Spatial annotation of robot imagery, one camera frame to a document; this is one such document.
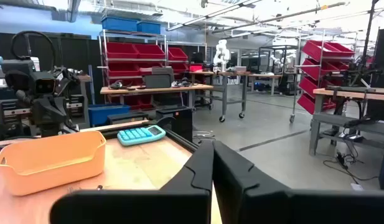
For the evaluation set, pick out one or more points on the black flat case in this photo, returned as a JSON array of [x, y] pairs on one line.
[[126, 118]]

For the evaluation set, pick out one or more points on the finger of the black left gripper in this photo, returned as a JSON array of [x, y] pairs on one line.
[[44, 115], [57, 115]]

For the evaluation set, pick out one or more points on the wooden top workbench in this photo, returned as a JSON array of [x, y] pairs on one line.
[[154, 89]]

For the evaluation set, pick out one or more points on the red storage bin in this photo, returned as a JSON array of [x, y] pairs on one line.
[[314, 49], [123, 70], [308, 87], [138, 102], [313, 70], [307, 104], [341, 49], [151, 52], [177, 54], [146, 69], [179, 68], [121, 51]]

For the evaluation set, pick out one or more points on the black power adapter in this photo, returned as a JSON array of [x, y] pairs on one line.
[[350, 137]]

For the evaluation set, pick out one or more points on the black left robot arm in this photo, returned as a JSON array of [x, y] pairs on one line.
[[17, 67]]

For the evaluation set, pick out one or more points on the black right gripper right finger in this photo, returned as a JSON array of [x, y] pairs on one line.
[[303, 208]]

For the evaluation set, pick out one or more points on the grey rolling metal table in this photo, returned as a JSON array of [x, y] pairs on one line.
[[224, 93]]

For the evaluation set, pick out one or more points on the wooden top table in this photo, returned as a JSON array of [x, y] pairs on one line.
[[263, 75]]

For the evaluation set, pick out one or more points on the black vertical pole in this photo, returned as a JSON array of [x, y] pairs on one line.
[[367, 37]]

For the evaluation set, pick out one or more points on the black frame robot cell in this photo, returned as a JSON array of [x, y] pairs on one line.
[[279, 46]]

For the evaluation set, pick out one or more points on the black computer tower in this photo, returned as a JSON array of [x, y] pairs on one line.
[[179, 124]]

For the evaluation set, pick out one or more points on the yellow plastic bin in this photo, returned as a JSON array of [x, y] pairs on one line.
[[54, 174]]

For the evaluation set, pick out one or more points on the black tall panel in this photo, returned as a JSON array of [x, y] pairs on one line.
[[383, 62]]

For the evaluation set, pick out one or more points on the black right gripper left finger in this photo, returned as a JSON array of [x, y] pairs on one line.
[[132, 208]]

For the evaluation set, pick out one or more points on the black headset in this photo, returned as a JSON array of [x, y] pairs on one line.
[[116, 85]]

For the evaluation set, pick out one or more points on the ceiling light strip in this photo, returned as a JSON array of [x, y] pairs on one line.
[[194, 21]]

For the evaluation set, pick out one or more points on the black monitor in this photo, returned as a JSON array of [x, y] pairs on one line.
[[159, 80]]

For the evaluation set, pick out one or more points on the blue floor crate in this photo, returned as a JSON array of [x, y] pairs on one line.
[[107, 115]]

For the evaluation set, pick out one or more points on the large blue storage bin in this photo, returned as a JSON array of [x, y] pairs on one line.
[[120, 24]]

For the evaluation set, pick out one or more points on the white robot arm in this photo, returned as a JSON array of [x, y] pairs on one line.
[[222, 53], [288, 59]]

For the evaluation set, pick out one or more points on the grey steel workbench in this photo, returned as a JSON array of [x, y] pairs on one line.
[[350, 93]]

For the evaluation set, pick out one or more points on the small blue storage bin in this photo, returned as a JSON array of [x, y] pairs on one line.
[[149, 28]]

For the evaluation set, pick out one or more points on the teal calculator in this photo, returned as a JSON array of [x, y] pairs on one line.
[[138, 135]]

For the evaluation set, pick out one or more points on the black bench equipment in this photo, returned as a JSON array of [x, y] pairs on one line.
[[359, 73]]

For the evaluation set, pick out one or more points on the metal bin rack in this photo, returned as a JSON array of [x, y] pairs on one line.
[[294, 93]]

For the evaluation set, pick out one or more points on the small red box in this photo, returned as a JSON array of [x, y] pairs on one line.
[[195, 68]]

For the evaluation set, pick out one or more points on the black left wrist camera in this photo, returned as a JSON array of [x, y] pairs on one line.
[[44, 86]]

